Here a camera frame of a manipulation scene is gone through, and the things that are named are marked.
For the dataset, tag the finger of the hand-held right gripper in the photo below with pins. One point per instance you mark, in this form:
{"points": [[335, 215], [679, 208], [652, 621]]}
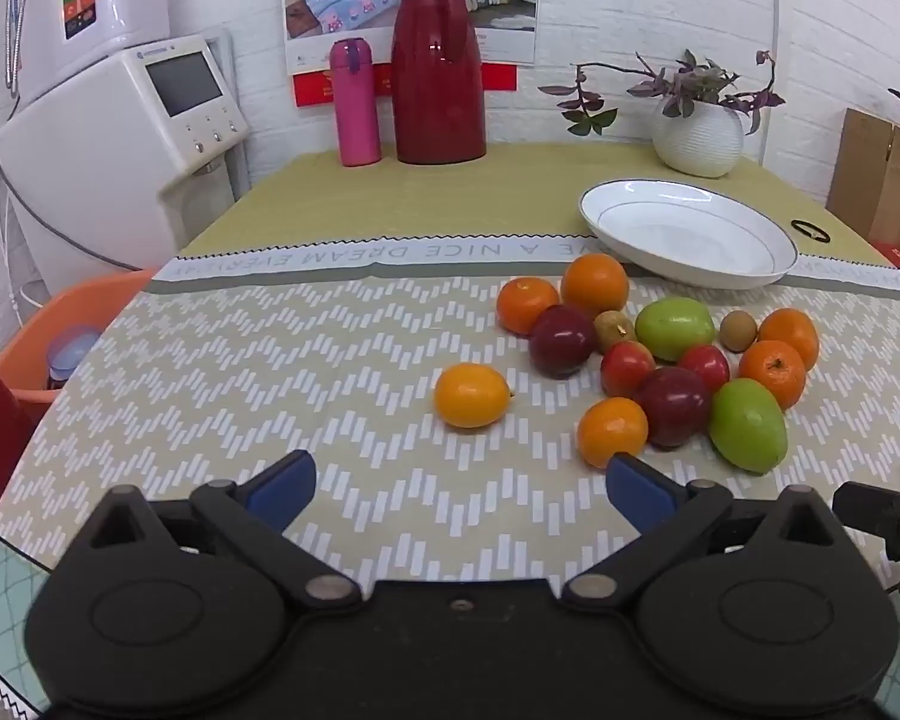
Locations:
{"points": [[866, 506]]}

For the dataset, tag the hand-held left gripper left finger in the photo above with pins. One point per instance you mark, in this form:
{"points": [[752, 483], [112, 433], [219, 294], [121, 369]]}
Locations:
{"points": [[285, 487]]}

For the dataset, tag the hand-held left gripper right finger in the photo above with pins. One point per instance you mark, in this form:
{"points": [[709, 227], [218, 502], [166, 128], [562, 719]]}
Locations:
{"points": [[637, 487]]}

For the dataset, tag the mandarin orange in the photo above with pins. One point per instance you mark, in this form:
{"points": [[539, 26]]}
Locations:
{"points": [[611, 427], [525, 305], [772, 375], [791, 334]]}

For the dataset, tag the dark red plum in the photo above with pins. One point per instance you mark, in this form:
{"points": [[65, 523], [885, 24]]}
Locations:
{"points": [[673, 405], [562, 341]]}

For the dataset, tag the small red apple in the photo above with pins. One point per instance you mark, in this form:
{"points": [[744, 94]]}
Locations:
{"points": [[705, 366], [627, 368]]}

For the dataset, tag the green apple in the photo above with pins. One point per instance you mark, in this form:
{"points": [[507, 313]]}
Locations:
{"points": [[675, 328], [748, 425]]}

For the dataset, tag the brown longan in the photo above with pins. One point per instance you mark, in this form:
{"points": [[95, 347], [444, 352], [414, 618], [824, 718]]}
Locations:
{"points": [[738, 331], [615, 328]]}

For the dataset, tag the yellow kumquat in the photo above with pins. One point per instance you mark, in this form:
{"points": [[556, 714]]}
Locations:
{"points": [[471, 395]]}

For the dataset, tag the large orange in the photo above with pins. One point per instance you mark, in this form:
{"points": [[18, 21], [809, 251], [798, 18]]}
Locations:
{"points": [[595, 283]]}

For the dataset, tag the white plate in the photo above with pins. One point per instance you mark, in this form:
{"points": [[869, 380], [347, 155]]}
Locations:
{"points": [[690, 232]]}

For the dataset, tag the chevron printed tablecloth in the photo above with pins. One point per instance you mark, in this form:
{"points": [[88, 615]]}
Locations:
{"points": [[345, 240]]}

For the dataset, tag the blue capped bottle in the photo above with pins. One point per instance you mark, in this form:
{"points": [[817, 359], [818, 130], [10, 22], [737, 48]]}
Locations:
{"points": [[71, 349]]}

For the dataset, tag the orange plastic basin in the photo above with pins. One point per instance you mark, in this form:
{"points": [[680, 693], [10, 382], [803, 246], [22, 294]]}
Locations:
{"points": [[37, 330]]}

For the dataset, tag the teal patterned tablecloth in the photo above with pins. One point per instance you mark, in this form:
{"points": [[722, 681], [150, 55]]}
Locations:
{"points": [[0, 615]]}

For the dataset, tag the cardboard box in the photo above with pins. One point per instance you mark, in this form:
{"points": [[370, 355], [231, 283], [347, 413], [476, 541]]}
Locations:
{"points": [[862, 165]]}

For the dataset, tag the purple plant in white pot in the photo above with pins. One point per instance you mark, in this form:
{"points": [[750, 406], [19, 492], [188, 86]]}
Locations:
{"points": [[697, 139]]}

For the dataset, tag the pink bottle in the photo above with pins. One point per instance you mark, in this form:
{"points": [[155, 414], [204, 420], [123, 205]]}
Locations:
{"points": [[356, 112]]}

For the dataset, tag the white water dispenser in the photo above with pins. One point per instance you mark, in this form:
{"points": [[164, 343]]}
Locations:
{"points": [[105, 150]]}

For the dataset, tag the red thermos jug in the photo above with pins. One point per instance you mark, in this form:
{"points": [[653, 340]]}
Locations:
{"points": [[435, 90]]}

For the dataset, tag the white wall pipe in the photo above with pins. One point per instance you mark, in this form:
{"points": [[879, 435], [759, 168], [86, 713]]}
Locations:
{"points": [[774, 15]]}

